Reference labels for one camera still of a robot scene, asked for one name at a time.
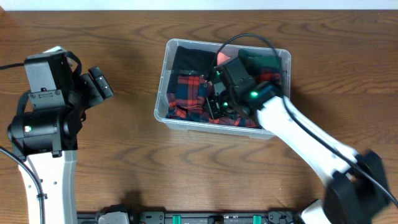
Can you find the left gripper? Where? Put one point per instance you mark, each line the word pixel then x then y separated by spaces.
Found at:
pixel 93 90

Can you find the red plaid flannel garment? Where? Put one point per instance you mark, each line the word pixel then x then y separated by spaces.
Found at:
pixel 186 93

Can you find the pink garment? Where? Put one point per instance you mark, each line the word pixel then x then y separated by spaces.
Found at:
pixel 221 57

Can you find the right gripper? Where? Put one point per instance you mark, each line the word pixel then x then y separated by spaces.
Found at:
pixel 214 109

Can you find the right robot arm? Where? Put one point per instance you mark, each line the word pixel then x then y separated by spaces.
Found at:
pixel 356 185

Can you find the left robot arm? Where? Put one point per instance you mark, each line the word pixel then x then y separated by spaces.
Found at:
pixel 44 130

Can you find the black mounting rail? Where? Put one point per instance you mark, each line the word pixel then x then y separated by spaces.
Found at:
pixel 124 214

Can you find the black garment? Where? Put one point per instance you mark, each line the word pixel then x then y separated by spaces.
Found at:
pixel 191 63

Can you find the clear plastic storage bin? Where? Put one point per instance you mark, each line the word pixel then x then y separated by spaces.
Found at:
pixel 162 103

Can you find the green garment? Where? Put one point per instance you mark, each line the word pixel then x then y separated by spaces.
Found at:
pixel 258 64

